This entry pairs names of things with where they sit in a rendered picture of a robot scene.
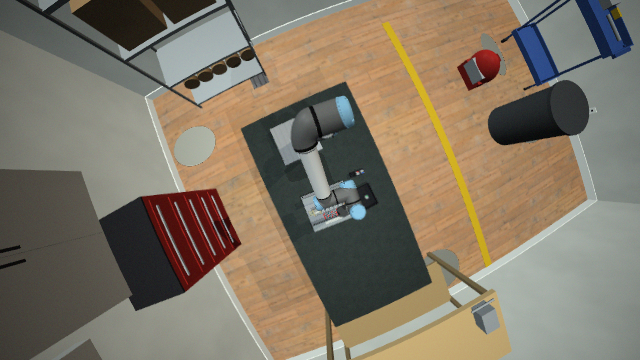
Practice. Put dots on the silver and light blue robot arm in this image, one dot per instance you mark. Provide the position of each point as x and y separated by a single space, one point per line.
316 123

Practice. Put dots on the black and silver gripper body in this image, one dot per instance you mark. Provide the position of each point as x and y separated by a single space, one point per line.
342 210

